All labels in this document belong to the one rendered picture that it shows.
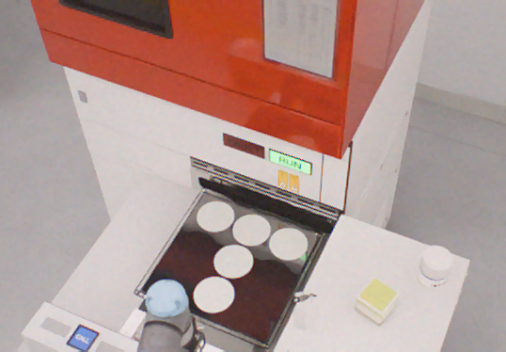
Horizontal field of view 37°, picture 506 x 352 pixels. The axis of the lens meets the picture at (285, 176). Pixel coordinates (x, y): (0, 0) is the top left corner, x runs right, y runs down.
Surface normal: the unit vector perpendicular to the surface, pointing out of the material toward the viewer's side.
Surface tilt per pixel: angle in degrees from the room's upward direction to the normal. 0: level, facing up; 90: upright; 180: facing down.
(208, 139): 90
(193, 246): 0
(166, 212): 0
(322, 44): 90
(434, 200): 0
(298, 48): 90
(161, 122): 90
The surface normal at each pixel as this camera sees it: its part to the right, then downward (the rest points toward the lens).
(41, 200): 0.00, -0.63
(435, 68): -0.41, 0.71
